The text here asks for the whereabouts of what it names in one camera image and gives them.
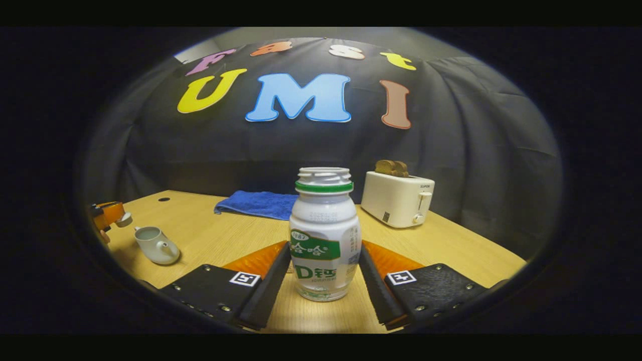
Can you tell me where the blue towel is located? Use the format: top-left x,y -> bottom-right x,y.
214,190 -> 300,221

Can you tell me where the white ceramic teacup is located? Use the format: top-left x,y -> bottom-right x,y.
133,226 -> 181,265

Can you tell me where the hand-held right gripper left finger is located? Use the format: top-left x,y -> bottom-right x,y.
159,242 -> 292,331

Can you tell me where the white toaster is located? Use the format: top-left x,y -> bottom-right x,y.
361,171 -> 435,229

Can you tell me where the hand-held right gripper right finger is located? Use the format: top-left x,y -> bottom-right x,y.
358,241 -> 495,330

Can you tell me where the white plastic water bottle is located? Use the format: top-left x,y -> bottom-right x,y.
289,167 -> 362,302

